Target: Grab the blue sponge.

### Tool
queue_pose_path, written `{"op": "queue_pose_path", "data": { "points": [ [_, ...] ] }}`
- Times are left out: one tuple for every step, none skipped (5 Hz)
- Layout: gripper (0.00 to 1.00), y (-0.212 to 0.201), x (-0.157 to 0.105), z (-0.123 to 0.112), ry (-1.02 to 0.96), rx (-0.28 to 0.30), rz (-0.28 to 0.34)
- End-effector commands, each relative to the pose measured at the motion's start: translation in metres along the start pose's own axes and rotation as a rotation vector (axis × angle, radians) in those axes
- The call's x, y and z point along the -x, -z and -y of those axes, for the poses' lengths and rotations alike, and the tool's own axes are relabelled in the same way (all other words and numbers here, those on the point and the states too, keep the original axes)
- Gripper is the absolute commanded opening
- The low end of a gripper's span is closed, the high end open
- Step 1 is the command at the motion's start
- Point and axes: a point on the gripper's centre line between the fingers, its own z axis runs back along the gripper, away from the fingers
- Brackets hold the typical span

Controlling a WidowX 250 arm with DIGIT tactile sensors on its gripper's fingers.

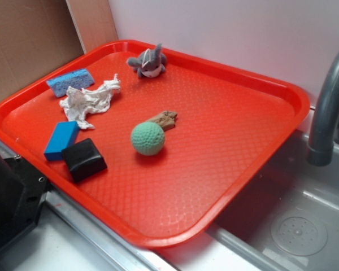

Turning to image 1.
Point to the black rounded block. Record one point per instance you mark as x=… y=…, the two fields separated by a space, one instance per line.
x=83 y=160

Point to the blue sponge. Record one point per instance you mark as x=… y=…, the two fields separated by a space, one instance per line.
x=77 y=79

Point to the grey sink faucet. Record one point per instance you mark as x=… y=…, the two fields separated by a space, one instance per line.
x=324 y=132

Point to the grey sink basin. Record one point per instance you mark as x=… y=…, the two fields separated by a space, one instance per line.
x=287 y=216

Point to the brown cardboard panel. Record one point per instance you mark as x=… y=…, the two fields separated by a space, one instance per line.
x=36 y=38

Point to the blue rectangular block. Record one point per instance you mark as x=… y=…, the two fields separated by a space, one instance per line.
x=63 y=136

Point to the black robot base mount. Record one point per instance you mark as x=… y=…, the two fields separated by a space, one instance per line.
x=22 y=193

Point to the green textured ball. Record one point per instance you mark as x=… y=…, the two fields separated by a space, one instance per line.
x=148 y=138

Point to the brown wooden piece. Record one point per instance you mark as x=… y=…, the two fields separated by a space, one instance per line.
x=166 y=120

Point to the crumpled white paper towel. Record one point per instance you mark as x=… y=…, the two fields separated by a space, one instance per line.
x=79 y=103

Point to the red plastic tray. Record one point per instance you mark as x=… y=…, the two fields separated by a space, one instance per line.
x=229 y=123

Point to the grey plush toy animal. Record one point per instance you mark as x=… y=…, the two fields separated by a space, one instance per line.
x=150 y=63

